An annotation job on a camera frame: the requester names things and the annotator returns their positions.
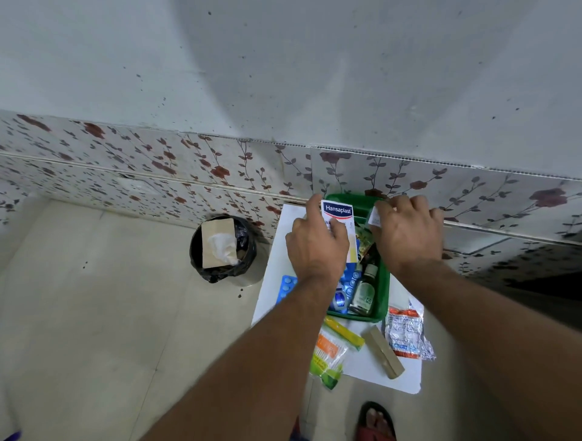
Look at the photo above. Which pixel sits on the person's left hand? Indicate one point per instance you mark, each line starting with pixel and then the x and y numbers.
pixel 313 254

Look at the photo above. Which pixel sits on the person's right hand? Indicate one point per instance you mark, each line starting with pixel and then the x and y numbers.
pixel 409 241

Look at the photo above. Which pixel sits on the person's left thumb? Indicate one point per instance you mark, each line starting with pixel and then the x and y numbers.
pixel 339 229

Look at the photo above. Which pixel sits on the person's right middle finger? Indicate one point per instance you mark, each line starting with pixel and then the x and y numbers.
pixel 419 205

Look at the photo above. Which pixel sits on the person's right thumb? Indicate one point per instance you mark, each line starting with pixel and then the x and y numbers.
pixel 381 220

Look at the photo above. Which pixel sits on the small white paper packet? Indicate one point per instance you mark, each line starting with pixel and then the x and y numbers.
pixel 374 219

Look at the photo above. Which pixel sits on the white bandage box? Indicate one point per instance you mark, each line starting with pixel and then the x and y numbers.
pixel 337 211

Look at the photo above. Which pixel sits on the person's left forearm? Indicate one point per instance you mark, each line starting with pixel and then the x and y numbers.
pixel 259 363

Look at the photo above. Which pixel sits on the person's right forearm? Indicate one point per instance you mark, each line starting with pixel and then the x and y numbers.
pixel 495 345

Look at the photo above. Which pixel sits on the brown green sachet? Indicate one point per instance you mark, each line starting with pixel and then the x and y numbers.
pixel 364 243

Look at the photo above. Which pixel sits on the blue blister pack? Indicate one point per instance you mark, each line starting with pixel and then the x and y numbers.
pixel 286 287
pixel 351 278

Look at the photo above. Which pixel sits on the glass bottle with green label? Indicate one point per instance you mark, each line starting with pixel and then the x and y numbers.
pixel 363 293

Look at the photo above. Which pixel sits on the green plastic tray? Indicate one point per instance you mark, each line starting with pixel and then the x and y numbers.
pixel 384 290

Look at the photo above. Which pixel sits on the small blue white jar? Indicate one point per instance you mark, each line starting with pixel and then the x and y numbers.
pixel 338 301

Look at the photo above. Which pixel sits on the yellow green tube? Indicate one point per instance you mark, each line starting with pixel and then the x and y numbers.
pixel 344 333

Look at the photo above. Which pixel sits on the crumpled white tissue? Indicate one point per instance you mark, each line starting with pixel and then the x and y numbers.
pixel 226 250

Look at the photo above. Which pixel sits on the silver red sachet strip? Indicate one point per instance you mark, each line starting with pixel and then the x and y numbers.
pixel 407 334

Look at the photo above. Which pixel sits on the brown cardboard piece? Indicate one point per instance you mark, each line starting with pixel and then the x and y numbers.
pixel 216 236

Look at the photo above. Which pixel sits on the black lined trash bin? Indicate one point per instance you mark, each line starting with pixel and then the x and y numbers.
pixel 223 275

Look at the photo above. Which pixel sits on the cotton swab packet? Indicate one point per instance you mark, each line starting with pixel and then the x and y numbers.
pixel 327 356

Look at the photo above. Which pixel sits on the small beige cardboard box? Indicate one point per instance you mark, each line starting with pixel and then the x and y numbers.
pixel 383 352

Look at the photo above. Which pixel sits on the person's foot in red sandal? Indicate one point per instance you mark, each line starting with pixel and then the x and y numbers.
pixel 375 425

